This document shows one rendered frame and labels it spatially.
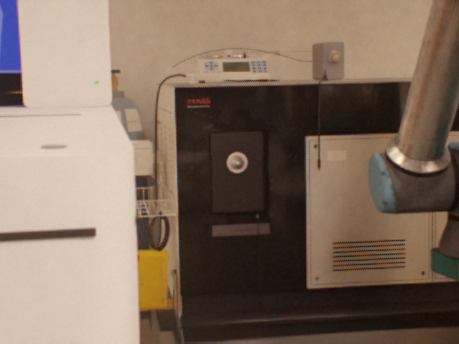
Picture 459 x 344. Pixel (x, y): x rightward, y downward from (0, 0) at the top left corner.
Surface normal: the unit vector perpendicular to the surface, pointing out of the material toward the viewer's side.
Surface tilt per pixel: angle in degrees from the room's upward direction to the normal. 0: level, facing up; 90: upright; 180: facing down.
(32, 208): 90
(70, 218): 90
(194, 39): 90
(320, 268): 90
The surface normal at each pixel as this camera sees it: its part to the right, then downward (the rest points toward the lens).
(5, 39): 0.96, 0.01
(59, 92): 0.15, 0.11
